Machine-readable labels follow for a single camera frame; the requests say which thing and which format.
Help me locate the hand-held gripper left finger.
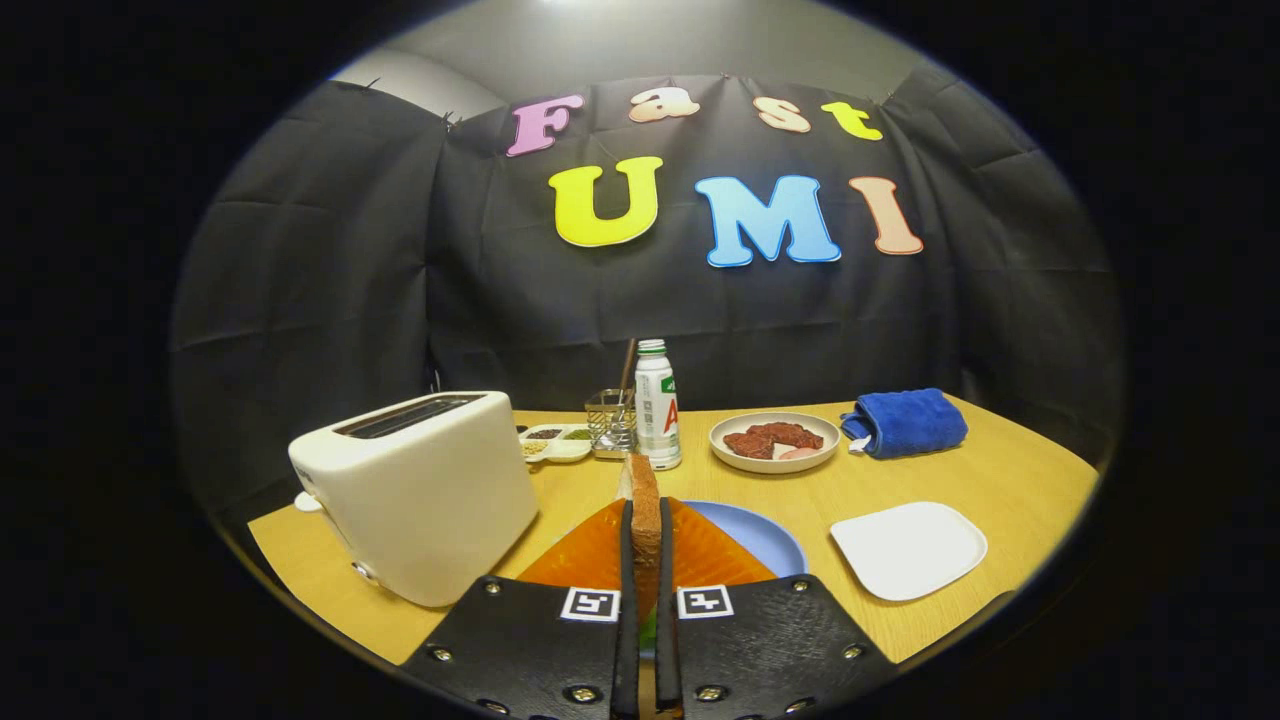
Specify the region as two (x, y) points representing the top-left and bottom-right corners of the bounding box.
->
(398, 497), (641, 720)

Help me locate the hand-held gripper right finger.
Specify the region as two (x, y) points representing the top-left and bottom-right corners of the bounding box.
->
(656, 497), (896, 720)

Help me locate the toasted bread slice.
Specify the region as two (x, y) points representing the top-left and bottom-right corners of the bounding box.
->
(618, 453), (663, 621)

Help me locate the blue round plate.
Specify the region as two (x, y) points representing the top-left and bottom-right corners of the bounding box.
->
(683, 500), (808, 578)

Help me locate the beige round plate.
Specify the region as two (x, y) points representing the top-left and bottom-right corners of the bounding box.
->
(709, 412), (841, 474)

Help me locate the white divided condiment dish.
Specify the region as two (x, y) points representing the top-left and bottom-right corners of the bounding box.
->
(517, 423), (594, 464)

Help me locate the white drink bottle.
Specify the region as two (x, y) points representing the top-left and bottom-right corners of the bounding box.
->
(635, 339), (683, 471)

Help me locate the white toaster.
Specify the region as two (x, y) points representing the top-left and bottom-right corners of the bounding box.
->
(288, 391), (540, 608)

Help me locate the white square plate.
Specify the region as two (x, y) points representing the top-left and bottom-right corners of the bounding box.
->
(830, 501), (989, 602)

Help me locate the blue towel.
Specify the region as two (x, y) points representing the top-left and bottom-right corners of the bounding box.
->
(840, 388), (969, 460)

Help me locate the black backdrop cloth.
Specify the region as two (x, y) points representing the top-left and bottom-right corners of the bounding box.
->
(170, 70), (1126, 501)

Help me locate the metal wire utensil holder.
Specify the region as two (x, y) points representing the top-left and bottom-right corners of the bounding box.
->
(585, 388), (638, 460)

